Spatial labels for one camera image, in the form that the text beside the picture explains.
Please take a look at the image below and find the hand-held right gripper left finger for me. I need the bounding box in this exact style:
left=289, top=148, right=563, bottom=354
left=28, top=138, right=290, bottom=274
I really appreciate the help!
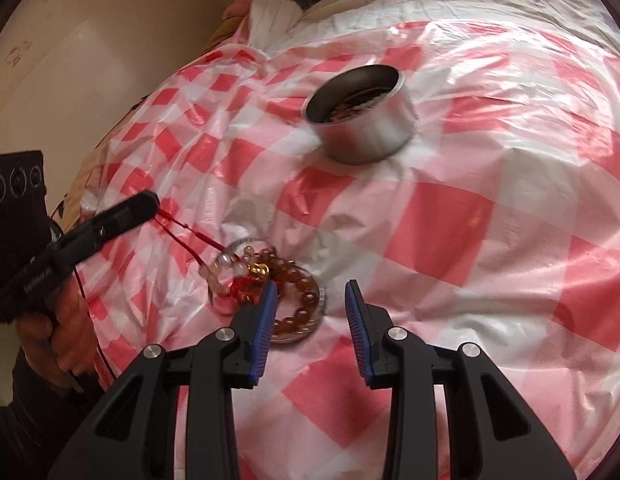
left=47, top=280, right=280, bottom=480

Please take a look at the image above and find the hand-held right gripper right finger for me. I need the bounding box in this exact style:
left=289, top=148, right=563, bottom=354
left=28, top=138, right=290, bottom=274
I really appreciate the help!
left=344, top=279, right=578, bottom=480

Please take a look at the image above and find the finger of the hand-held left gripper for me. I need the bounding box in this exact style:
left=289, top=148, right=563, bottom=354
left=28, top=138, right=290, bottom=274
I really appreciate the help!
left=50, top=191, right=160, bottom=264

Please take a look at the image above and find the round metal tin lid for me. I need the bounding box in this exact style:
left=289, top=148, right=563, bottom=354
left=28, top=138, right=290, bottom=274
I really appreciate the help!
left=209, top=239, right=326, bottom=346

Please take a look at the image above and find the brown bead bracelet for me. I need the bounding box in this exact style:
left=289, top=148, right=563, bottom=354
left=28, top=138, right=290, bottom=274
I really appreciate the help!
left=245, top=247, right=323, bottom=338

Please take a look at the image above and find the red string bracelet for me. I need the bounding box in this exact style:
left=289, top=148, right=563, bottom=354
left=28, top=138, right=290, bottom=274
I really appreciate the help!
left=152, top=207, right=228, bottom=267

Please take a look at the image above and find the round metal tin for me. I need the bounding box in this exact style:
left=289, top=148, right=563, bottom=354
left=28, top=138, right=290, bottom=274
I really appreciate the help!
left=302, top=66, right=421, bottom=165

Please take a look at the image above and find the person's left forearm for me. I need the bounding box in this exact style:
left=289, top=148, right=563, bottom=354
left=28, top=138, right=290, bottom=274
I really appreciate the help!
left=0, top=347, right=108, bottom=480

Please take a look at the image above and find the person's left hand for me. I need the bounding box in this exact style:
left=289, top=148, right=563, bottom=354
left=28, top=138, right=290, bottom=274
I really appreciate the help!
left=15, top=287, right=97, bottom=376

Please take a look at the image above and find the red white checkered plastic tablecloth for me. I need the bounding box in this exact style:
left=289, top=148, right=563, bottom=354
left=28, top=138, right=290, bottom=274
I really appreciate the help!
left=72, top=20, right=620, bottom=480

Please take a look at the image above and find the pink cloth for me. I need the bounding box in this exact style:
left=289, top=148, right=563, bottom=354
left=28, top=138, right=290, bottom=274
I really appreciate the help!
left=224, top=0, right=256, bottom=36

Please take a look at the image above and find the white striped bed sheet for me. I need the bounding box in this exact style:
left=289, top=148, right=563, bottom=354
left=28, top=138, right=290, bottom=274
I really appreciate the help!
left=247, top=0, right=611, bottom=61

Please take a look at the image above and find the red knotted bracelet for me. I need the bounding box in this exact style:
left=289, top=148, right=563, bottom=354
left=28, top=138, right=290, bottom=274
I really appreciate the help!
left=225, top=259, right=271, bottom=307

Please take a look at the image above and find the white pearl bracelet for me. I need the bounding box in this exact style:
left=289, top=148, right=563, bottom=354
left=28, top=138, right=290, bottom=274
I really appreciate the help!
left=216, top=252, right=248, bottom=276

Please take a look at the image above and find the pale pink bead bracelet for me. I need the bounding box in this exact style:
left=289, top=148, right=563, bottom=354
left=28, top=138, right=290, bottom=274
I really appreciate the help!
left=199, top=262, right=231, bottom=301

